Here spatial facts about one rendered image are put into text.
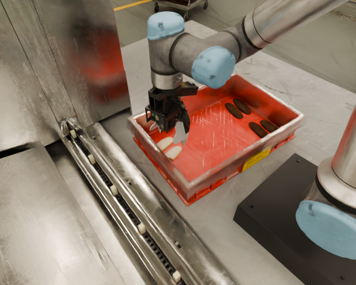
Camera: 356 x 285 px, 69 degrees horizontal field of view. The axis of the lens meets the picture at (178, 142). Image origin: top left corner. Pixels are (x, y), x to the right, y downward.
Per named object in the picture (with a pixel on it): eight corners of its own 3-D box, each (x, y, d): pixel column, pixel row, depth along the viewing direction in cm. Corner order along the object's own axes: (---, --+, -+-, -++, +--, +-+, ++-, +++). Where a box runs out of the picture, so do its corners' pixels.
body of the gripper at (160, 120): (146, 123, 70) (141, 86, 61) (165, 107, 75) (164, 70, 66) (168, 135, 67) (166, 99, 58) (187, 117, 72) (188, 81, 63)
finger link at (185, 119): (177, 132, 74) (168, 106, 70) (180, 129, 75) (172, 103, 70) (189, 135, 72) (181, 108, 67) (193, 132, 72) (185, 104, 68)
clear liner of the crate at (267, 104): (300, 137, 89) (311, 116, 82) (186, 212, 70) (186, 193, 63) (233, 89, 108) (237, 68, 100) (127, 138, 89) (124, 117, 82)
